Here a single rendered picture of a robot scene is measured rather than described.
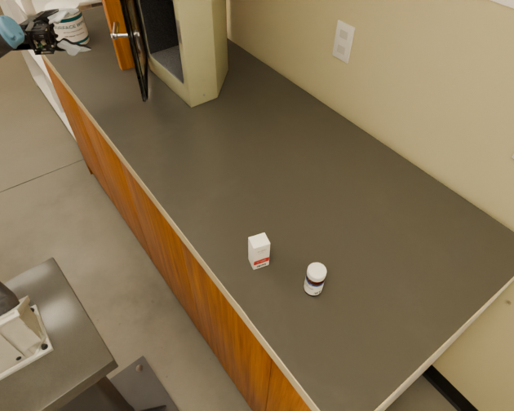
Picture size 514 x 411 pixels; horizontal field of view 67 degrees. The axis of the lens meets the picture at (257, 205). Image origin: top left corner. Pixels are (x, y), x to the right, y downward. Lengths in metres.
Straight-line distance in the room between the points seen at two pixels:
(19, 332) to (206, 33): 0.96
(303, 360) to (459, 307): 0.38
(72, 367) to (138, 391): 0.96
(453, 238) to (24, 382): 1.01
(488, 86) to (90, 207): 2.06
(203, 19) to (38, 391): 1.05
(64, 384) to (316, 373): 0.49
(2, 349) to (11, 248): 1.63
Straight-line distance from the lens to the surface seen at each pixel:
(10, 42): 1.26
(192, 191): 1.10
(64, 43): 1.40
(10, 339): 0.86
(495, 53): 1.10
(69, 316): 0.96
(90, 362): 0.89
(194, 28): 1.31
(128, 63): 1.68
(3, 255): 2.46
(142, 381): 1.85
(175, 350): 1.88
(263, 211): 1.04
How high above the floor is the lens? 1.73
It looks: 48 degrees down
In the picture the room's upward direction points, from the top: 1 degrees clockwise
